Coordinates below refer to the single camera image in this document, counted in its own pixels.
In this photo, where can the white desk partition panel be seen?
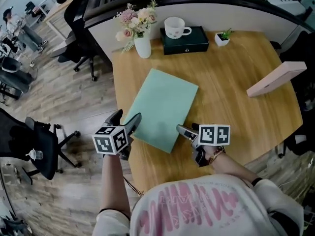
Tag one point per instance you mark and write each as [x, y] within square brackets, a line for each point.
[221, 16]

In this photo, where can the person's white printed sweatshirt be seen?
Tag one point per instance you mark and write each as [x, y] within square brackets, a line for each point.
[197, 210]

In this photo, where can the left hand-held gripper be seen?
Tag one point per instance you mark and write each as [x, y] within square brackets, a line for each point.
[110, 141]

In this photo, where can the person's right forearm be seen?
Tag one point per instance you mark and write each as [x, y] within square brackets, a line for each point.
[233, 167]

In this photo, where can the person's left forearm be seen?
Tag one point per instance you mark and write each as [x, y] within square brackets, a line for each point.
[114, 185]

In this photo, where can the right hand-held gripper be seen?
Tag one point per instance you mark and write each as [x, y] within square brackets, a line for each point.
[214, 135]

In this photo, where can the small potted green plant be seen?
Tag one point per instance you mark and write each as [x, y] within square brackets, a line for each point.
[222, 39]

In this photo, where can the black high-back office chair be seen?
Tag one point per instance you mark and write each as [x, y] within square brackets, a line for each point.
[302, 53]

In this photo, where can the pink folder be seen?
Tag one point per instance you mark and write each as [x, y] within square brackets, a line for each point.
[275, 80]

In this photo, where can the black mesh office chair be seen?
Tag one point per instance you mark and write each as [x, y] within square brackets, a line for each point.
[44, 141]
[78, 33]

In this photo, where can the white vase with flowers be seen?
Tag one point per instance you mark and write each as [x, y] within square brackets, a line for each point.
[135, 21]

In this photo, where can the white mug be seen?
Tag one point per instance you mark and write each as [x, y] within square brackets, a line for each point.
[174, 28]

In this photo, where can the black wristband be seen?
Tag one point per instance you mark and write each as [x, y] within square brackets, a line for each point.
[257, 181]

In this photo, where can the clear plastic cup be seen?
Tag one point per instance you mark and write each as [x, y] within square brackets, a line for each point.
[35, 155]

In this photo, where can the black drawer box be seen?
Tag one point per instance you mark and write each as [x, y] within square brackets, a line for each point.
[187, 44]

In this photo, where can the mint green folder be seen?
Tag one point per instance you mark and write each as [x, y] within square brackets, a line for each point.
[162, 107]

